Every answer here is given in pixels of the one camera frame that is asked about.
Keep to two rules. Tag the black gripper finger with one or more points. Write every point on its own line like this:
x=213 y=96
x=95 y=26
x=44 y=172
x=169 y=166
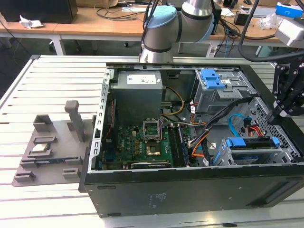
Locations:
x=294 y=99
x=278 y=78

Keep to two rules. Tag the hard disk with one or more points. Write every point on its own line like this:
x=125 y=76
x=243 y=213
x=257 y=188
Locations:
x=257 y=142

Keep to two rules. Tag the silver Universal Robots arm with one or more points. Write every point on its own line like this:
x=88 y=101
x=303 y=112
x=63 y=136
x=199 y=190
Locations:
x=161 y=33

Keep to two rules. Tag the grey metal disk bay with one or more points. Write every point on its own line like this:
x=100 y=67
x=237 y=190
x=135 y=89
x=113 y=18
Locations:
x=280 y=155

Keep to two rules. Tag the pale green bin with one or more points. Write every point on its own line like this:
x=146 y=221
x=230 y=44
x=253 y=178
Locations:
x=265 y=53

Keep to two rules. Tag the clear plastic bag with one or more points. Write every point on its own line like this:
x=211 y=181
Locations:
x=267 y=22

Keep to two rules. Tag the blue plastic drive latch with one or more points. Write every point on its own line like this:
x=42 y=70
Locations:
x=211 y=79

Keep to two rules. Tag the grey flat box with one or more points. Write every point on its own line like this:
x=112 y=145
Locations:
x=262 y=12

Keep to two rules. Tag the blue and white box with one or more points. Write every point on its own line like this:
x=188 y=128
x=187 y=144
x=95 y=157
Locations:
x=288 y=10

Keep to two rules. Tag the small black box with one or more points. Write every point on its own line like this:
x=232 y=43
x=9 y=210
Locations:
x=241 y=19

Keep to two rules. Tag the white power strip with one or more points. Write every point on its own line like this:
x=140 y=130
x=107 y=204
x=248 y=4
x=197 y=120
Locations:
x=212 y=51

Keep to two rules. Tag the grey optical drive cage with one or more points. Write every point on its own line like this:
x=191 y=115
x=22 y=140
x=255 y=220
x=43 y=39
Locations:
x=209 y=102

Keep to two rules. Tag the black desk holder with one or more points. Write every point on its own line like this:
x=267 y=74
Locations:
x=230 y=2

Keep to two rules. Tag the installed RAM stick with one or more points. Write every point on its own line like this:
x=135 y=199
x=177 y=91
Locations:
x=184 y=147

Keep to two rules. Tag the black open PC case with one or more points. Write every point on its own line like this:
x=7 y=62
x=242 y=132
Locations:
x=190 y=194

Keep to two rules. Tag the CPU socket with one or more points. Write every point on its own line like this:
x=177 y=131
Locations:
x=153 y=149

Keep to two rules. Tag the grey power supply unit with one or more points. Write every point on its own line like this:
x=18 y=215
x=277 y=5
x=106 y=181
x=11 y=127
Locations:
x=135 y=99

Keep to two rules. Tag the black graphics card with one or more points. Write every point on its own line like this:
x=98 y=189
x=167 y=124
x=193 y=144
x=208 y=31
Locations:
x=149 y=164

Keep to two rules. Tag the green motherboard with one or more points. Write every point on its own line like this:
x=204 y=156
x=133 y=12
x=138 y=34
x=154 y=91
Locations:
x=130 y=142

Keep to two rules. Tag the wooden desk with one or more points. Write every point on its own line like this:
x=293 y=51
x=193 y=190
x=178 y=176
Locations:
x=95 y=26

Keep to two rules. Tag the grey parts rack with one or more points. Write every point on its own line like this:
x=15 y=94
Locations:
x=59 y=145

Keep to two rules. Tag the blue RAM stick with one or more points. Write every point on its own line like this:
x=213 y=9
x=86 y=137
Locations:
x=52 y=161

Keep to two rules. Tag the silver CPU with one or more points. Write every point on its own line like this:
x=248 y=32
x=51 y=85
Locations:
x=40 y=148

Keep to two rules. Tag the large black computer tower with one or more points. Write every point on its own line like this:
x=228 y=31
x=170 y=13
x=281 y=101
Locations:
x=35 y=10

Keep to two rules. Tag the crumpled white paper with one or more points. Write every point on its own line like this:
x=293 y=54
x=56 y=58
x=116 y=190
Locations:
x=31 y=23

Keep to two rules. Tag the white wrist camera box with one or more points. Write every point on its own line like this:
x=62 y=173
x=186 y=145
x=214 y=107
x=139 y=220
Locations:
x=291 y=33

